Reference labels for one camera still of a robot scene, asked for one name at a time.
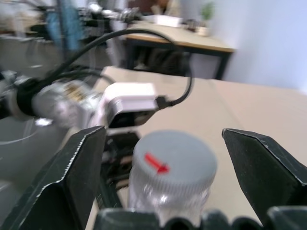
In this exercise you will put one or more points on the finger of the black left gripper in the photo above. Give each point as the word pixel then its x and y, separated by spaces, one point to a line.
pixel 120 153

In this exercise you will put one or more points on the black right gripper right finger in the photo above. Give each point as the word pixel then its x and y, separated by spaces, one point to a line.
pixel 266 172

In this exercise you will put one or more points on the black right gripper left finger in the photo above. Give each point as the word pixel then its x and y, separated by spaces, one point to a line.
pixel 69 182

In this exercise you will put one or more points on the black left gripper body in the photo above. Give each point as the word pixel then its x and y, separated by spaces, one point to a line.
pixel 130 119

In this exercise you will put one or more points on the clear ribbed plastic jar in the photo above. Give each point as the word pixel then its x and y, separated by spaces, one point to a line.
pixel 148 191

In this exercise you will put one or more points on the white box on desk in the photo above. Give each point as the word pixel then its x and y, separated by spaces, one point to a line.
pixel 168 21

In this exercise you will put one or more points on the seated person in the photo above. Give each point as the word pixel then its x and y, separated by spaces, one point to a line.
pixel 165 7

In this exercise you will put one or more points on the green potted plant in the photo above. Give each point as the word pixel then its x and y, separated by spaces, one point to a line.
pixel 206 14

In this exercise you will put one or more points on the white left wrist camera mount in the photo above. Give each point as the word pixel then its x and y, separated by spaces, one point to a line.
pixel 129 93

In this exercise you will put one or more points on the wooden desk black frame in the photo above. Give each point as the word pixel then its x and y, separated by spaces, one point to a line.
pixel 182 39

